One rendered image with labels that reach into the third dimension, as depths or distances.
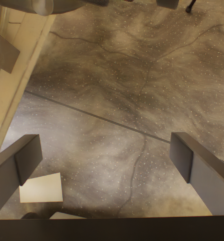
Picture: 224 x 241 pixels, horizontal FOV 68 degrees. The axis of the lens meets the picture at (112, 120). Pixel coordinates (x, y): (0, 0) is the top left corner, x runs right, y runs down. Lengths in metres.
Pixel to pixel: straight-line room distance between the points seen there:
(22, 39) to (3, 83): 0.23
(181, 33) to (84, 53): 0.56
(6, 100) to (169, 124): 0.81
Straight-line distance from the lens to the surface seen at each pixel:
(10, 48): 0.94
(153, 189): 0.94
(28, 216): 0.99
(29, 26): 1.04
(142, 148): 0.91
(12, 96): 0.93
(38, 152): 0.17
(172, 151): 0.16
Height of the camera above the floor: 0.90
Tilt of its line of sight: 80 degrees down
